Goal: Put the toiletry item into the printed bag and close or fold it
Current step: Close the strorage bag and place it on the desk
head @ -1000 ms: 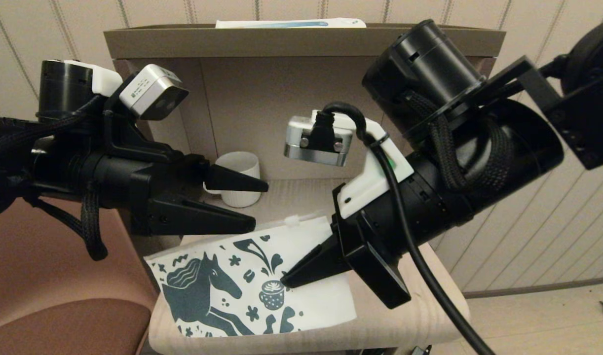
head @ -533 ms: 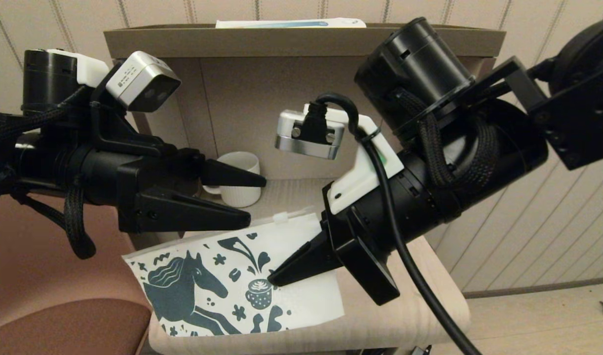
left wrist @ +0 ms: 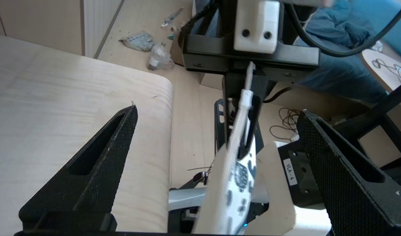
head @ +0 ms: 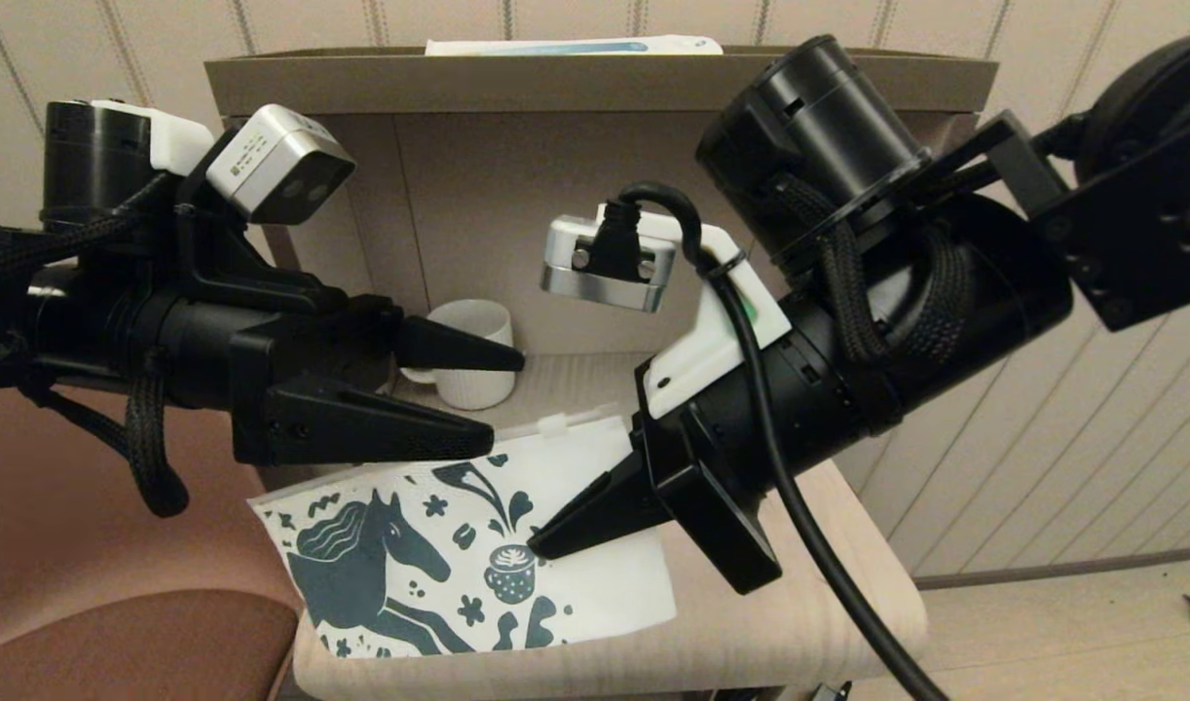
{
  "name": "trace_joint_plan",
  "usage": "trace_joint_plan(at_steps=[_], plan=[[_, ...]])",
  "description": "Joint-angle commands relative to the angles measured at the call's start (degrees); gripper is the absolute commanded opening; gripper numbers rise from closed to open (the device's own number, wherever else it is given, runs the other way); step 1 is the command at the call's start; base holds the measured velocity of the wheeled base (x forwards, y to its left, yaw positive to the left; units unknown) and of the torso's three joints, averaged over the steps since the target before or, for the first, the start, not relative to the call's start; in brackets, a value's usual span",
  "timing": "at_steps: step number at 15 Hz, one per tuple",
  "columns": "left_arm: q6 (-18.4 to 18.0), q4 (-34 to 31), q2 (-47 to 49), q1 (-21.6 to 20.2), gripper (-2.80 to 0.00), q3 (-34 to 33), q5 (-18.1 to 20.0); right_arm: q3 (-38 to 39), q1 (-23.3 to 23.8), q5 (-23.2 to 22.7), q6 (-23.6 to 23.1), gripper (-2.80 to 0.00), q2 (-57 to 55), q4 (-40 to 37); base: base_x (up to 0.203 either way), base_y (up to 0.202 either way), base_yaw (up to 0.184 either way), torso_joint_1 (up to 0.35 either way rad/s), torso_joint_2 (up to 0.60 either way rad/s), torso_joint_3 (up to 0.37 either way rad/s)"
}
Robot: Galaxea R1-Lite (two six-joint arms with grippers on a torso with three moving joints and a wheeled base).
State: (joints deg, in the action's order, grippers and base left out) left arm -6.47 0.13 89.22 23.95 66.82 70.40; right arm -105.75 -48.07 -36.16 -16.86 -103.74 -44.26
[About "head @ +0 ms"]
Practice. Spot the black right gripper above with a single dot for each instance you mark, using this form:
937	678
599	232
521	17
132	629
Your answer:
819	409

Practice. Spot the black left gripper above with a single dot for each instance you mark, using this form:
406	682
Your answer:
303	341

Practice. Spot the white horse-print zipper pouch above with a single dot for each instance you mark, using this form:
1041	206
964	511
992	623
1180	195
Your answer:
576	584

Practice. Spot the white ribbed ceramic mug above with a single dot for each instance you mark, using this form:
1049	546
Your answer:
478	389

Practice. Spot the beige wooden shelf table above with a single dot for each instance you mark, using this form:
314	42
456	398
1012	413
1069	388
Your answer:
556	195

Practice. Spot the dark metal base part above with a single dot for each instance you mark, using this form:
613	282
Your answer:
829	693

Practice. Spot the white blue toothpaste box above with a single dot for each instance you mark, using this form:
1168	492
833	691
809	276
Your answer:
556	46

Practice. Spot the white right camera bracket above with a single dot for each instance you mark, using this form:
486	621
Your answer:
692	370

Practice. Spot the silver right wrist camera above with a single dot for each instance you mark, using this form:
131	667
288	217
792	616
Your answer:
566	258

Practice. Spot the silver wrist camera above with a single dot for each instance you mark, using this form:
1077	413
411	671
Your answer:
264	156
566	258

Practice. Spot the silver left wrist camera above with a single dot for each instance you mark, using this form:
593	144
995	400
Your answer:
264	156

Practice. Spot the brown wall baseboard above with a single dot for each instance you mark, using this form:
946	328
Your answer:
1062	568

